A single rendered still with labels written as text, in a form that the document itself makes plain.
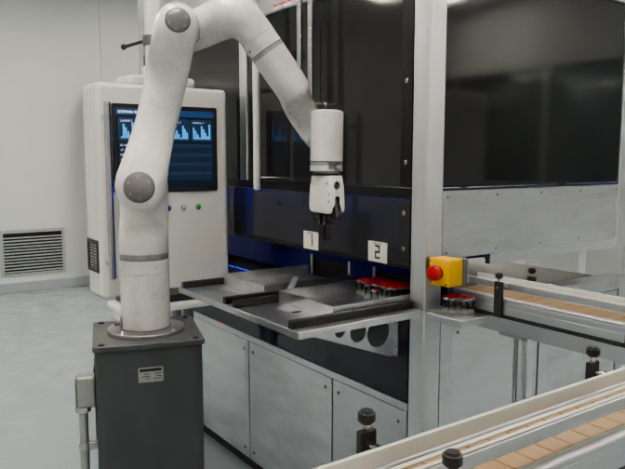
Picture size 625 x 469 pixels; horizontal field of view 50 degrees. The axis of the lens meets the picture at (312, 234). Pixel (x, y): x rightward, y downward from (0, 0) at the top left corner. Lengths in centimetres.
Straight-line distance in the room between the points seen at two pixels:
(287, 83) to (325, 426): 117
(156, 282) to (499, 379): 108
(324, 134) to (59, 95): 556
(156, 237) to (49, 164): 541
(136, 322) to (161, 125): 48
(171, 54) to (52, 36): 555
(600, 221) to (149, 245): 151
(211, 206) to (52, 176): 458
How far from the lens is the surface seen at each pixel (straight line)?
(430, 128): 179
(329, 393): 224
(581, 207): 234
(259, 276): 227
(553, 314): 170
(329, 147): 168
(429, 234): 180
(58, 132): 705
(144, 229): 166
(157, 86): 165
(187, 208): 251
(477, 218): 194
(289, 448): 253
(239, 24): 168
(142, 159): 160
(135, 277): 166
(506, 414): 92
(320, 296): 199
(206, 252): 256
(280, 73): 167
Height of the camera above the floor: 129
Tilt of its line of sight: 6 degrees down
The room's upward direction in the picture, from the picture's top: straight up
